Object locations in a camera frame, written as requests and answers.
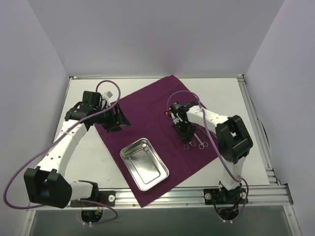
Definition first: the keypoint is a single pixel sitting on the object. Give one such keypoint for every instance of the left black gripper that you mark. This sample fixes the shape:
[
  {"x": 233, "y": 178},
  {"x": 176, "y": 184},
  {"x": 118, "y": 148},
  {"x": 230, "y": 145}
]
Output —
[{"x": 114, "y": 118}]

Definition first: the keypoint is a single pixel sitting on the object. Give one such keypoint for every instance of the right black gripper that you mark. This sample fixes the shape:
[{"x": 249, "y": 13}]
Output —
[{"x": 183, "y": 127}]

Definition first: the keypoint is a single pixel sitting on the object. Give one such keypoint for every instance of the purple surgical cloth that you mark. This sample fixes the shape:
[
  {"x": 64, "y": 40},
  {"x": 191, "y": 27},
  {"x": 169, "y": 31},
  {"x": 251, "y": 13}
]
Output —
[{"x": 144, "y": 109}]

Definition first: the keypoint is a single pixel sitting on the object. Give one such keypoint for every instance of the steel instrument tray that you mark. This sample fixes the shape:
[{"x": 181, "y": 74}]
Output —
[{"x": 146, "y": 168}]

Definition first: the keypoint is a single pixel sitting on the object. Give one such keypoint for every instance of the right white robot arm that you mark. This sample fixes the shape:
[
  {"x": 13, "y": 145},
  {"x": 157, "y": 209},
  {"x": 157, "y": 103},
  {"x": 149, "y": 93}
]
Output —
[{"x": 228, "y": 135}]

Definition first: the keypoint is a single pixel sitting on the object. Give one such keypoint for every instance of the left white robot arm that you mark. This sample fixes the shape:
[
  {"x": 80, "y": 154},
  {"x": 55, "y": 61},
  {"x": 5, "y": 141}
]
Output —
[{"x": 46, "y": 184}]

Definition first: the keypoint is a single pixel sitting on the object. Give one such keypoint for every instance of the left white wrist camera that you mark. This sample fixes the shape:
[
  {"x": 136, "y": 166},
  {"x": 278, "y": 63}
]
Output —
[{"x": 106, "y": 98}]

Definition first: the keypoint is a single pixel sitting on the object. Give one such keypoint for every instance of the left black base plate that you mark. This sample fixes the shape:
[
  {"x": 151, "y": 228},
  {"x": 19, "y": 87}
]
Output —
[{"x": 104, "y": 197}]

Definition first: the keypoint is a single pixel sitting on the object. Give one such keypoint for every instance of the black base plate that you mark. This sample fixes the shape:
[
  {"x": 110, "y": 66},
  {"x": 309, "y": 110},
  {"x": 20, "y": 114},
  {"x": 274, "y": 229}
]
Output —
[
  {"x": 221, "y": 196},
  {"x": 104, "y": 197}
]

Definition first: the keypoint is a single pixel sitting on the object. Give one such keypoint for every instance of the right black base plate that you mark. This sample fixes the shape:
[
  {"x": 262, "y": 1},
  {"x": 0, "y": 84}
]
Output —
[{"x": 221, "y": 196}]

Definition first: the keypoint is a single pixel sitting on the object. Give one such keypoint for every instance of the right aluminium rail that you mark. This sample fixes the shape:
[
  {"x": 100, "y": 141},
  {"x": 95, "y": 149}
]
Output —
[{"x": 262, "y": 142}]

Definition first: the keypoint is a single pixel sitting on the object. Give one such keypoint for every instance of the aluminium rail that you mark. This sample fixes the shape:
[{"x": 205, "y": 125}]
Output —
[
  {"x": 262, "y": 142},
  {"x": 180, "y": 197}
]

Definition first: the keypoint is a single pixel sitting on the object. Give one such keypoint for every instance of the front aluminium rail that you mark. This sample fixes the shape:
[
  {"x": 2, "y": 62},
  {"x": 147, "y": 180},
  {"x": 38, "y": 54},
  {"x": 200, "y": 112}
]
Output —
[{"x": 180, "y": 197}]

